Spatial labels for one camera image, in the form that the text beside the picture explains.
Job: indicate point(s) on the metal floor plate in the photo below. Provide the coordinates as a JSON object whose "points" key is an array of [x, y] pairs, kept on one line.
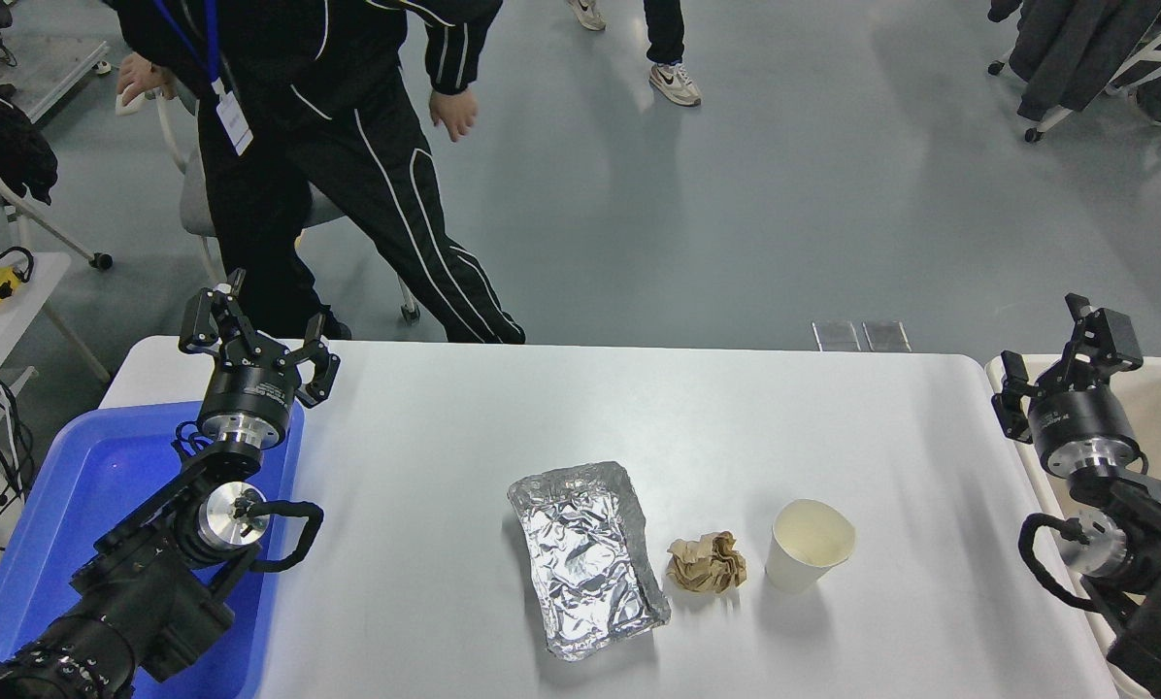
{"points": [[837, 336], [886, 336]]}

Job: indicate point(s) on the crumpled tan paper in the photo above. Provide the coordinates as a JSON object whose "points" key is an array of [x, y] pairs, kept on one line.
{"points": [[707, 563]]}

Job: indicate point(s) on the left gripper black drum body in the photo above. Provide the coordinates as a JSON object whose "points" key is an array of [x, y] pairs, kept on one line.
{"points": [[248, 390]]}

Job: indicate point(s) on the blue plastic tray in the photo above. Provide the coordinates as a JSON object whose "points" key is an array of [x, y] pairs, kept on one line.
{"points": [[85, 485]]}

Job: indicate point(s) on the white paper cup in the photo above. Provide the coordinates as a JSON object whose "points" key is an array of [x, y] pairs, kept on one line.
{"points": [[799, 563]]}

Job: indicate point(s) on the dark grey jacket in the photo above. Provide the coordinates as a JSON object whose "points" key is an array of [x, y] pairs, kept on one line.
{"points": [[1076, 49]]}

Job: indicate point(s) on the crumpled foil tray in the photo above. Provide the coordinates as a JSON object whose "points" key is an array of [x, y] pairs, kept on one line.
{"points": [[585, 563]]}

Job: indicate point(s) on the black jacket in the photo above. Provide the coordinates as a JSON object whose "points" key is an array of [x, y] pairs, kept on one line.
{"points": [[13, 150]]}

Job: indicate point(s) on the grey metal platform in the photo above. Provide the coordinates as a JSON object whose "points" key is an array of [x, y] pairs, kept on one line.
{"points": [[61, 73]]}

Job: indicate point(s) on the white side table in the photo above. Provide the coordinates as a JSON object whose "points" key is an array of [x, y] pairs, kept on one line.
{"points": [[17, 325]]}

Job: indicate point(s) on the person's right hand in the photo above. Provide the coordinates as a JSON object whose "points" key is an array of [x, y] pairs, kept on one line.
{"points": [[142, 78]]}

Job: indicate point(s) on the person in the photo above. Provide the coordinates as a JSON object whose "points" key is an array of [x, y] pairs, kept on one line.
{"points": [[348, 116], [666, 39]]}

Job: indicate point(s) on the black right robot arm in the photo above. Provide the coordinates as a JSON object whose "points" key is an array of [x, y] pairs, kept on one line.
{"points": [[1153, 549]]}

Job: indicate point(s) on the person's left hand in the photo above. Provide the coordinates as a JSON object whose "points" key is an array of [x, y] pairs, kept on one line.
{"points": [[454, 115]]}

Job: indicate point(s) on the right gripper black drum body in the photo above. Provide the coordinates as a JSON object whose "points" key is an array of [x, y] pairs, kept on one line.
{"points": [[1080, 419]]}

